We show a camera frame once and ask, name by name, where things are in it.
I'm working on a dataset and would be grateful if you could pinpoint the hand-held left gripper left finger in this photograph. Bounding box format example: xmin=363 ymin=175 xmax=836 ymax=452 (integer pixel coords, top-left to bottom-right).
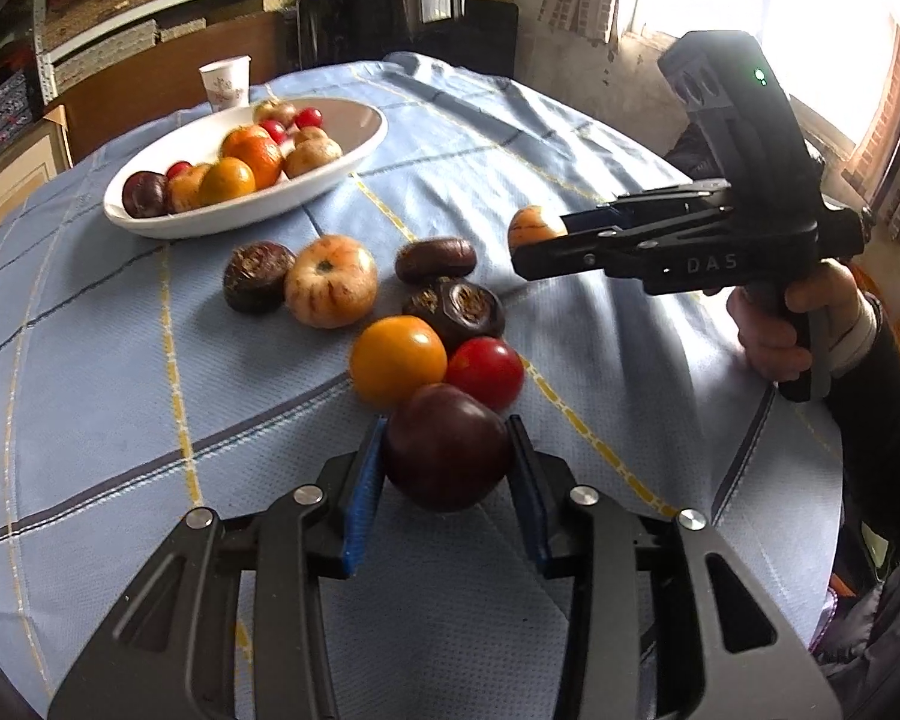
xmin=49 ymin=414 xmax=391 ymax=720

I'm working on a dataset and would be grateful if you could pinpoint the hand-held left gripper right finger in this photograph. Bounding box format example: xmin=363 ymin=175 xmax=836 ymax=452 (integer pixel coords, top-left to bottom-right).
xmin=504 ymin=414 xmax=841 ymax=720

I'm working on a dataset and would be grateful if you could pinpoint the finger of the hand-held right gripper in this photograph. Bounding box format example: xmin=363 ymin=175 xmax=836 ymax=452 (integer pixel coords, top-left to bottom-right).
xmin=510 ymin=204 xmax=732 ymax=282
xmin=566 ymin=181 xmax=732 ymax=232

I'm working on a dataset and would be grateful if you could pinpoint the small orange striped tomato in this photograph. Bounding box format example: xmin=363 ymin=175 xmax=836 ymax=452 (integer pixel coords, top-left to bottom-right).
xmin=508 ymin=206 xmax=569 ymax=250

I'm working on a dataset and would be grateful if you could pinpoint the dark purple smooth tomato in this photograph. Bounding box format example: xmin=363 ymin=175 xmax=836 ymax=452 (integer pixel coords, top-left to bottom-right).
xmin=384 ymin=382 xmax=512 ymax=512

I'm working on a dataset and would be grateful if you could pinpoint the white oval plate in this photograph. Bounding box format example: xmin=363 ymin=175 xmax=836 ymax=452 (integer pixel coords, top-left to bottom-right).
xmin=103 ymin=96 xmax=389 ymax=239

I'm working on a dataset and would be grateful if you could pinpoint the person's right forearm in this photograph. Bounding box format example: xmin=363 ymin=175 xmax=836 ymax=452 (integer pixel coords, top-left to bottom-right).
xmin=825 ymin=292 xmax=900 ymax=485

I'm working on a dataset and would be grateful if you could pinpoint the person's right hand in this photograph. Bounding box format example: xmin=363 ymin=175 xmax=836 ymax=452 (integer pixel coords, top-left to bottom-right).
xmin=727 ymin=259 xmax=863 ymax=385

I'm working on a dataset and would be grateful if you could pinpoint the dark ribbed tomato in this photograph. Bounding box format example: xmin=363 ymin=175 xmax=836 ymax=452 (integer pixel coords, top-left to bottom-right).
xmin=403 ymin=277 xmax=506 ymax=352
xmin=223 ymin=241 xmax=297 ymax=314

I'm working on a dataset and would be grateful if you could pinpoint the dark oval tomato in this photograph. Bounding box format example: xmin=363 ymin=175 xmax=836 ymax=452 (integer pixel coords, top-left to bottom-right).
xmin=395 ymin=237 xmax=478 ymax=286

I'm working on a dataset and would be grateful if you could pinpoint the yellow-orange tomato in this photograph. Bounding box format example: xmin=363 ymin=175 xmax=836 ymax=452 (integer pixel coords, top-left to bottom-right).
xmin=349 ymin=316 xmax=449 ymax=407

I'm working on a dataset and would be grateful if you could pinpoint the large striped orange tomato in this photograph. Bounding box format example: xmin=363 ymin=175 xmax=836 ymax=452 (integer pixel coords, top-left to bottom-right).
xmin=284 ymin=235 xmax=380 ymax=329

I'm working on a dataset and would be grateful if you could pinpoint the blue checked tablecloth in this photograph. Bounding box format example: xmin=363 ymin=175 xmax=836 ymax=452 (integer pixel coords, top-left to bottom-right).
xmin=0 ymin=52 xmax=845 ymax=720

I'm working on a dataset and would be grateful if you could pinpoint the black panel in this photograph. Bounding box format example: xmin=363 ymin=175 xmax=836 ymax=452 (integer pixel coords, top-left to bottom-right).
xmin=292 ymin=0 xmax=518 ymax=80

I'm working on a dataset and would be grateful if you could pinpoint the dark jacket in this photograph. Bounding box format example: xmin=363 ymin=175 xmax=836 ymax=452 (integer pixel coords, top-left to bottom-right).
xmin=814 ymin=525 xmax=900 ymax=698

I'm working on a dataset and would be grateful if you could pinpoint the floral paper cup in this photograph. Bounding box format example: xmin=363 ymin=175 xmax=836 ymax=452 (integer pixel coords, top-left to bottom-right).
xmin=199 ymin=55 xmax=253 ymax=112

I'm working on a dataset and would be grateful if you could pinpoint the brown wooden board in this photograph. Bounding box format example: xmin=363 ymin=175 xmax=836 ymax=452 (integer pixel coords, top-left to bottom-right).
xmin=45 ymin=11 xmax=301 ymax=158

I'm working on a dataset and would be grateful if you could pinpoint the light wooden framed panel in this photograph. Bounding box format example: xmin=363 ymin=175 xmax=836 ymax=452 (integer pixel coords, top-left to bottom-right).
xmin=0 ymin=105 xmax=72 ymax=271

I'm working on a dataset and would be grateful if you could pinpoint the stack of patterned blue boxes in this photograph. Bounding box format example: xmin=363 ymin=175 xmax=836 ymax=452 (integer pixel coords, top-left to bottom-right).
xmin=0 ymin=37 xmax=46 ymax=181

